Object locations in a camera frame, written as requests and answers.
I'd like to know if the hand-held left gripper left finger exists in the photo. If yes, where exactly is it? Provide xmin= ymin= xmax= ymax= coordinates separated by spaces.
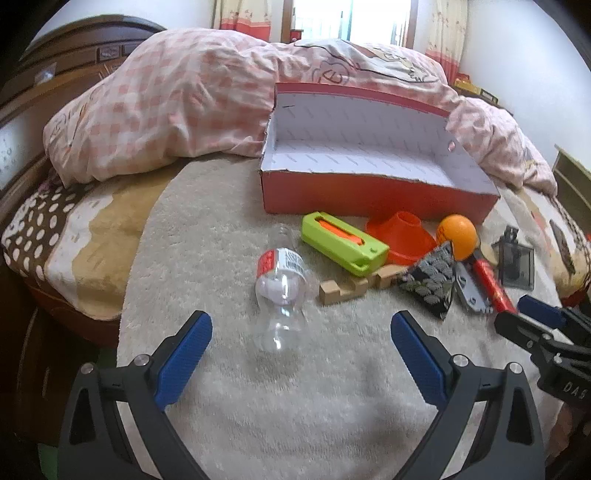
xmin=58 ymin=310 xmax=214 ymax=480

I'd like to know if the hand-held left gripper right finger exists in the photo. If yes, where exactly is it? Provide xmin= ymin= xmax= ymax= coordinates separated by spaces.
xmin=390 ymin=310 xmax=548 ymax=480

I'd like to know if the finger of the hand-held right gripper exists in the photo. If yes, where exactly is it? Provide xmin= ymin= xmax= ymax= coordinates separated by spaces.
xmin=517 ymin=294 xmax=591 ymax=344
xmin=494 ymin=313 xmax=564 ymax=365

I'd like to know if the smoky plastic holder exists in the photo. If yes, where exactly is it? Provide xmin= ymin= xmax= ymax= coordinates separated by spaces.
xmin=496 ymin=225 xmax=536 ymax=291

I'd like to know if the red tube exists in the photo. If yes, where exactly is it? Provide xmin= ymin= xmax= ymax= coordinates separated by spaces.
xmin=475 ymin=258 xmax=517 ymax=315

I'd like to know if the grey plastic plate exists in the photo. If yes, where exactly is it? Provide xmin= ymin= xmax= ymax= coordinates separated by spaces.
xmin=455 ymin=261 xmax=495 ymax=315

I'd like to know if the patterned fabric pouch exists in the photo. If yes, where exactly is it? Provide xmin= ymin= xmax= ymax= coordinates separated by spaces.
xmin=396 ymin=242 xmax=458 ymax=321

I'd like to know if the wooden block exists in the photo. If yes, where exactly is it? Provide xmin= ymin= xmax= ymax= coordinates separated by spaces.
xmin=318 ymin=276 xmax=370 ymax=306
xmin=375 ymin=265 xmax=407 ymax=289

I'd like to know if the orange ball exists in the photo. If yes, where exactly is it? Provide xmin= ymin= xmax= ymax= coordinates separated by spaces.
xmin=436 ymin=215 xmax=478 ymax=259

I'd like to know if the clear plastic bottle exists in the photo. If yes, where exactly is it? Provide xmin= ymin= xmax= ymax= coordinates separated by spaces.
xmin=255 ymin=224 xmax=309 ymax=354

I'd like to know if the orange plastic funnel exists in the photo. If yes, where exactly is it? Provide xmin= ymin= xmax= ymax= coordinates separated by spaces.
xmin=366 ymin=211 xmax=437 ymax=266

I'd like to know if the green plastic case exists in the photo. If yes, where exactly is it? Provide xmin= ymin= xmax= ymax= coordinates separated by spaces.
xmin=301 ymin=211 xmax=389 ymax=278

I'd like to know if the red cardboard box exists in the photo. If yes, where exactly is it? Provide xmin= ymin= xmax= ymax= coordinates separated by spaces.
xmin=259 ymin=82 xmax=502 ymax=226

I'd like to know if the dark wooden nightstand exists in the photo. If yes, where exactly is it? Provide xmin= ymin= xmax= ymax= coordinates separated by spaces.
xmin=14 ymin=300 xmax=118 ymax=446

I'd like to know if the green floor mat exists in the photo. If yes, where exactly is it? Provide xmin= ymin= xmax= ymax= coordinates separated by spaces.
xmin=37 ymin=443 xmax=61 ymax=480

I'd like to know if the dark wooden side table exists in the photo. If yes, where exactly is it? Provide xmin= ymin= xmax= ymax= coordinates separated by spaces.
xmin=452 ymin=83 xmax=513 ymax=116

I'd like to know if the pink checked quilt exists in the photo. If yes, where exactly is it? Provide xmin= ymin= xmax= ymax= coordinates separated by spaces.
xmin=42 ymin=28 xmax=559 ymax=190

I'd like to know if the cream red curtain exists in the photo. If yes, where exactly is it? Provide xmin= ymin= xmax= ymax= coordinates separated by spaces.
xmin=211 ymin=0 xmax=282 ymax=44
xmin=427 ymin=0 xmax=468 ymax=81

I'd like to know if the dark wooden headboard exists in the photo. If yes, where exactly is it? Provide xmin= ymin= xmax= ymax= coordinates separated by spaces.
xmin=0 ymin=16 xmax=167 ymax=204

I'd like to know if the window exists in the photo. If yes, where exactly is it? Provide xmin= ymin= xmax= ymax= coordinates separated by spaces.
xmin=281 ymin=0 xmax=419 ymax=47

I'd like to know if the light wooden frame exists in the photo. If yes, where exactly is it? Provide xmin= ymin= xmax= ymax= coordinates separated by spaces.
xmin=551 ymin=145 xmax=591 ymax=217

